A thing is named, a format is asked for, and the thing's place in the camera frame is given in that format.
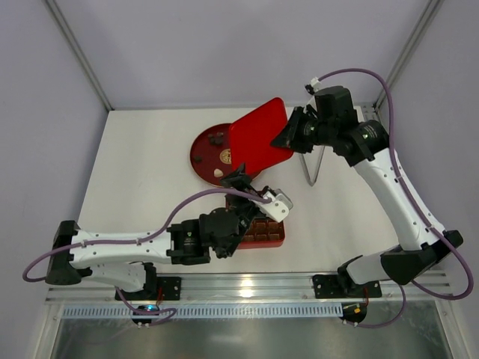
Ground round red plate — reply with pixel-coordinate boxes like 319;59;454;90
189;123;235;187

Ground metal serving tongs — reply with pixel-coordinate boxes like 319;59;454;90
299;146;325;187

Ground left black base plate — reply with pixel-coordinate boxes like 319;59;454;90
120;276;182;301

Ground red rectangular box lid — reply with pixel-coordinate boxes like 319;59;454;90
228;97;293;175

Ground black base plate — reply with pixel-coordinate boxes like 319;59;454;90
312;274;382;299
120;276;182;301

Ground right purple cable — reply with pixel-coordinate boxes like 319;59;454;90
305;68;473;329

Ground aluminium frame rail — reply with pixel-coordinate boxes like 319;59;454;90
46;270;452;302

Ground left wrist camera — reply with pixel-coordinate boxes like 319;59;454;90
255;186;293;223

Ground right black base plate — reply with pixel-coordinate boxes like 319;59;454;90
312;274;382;299

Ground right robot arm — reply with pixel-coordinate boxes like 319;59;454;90
271;86;463;293

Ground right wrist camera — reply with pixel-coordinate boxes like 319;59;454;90
304;77;322;96

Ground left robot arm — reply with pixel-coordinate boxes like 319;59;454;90
43;170;271;297

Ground dark chocolate cluster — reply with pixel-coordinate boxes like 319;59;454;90
208;136;224;146

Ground purple cable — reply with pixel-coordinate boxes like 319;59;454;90
22;188;272;329
305;68;473;329

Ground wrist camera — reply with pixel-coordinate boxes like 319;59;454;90
304;77;322;96
255;186;293;223

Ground slotted cable duct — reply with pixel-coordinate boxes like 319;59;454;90
61;302;343;319

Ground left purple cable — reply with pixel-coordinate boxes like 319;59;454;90
22;188;272;329

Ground red chocolate box with tray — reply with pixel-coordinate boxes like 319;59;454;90
237;212;285;250

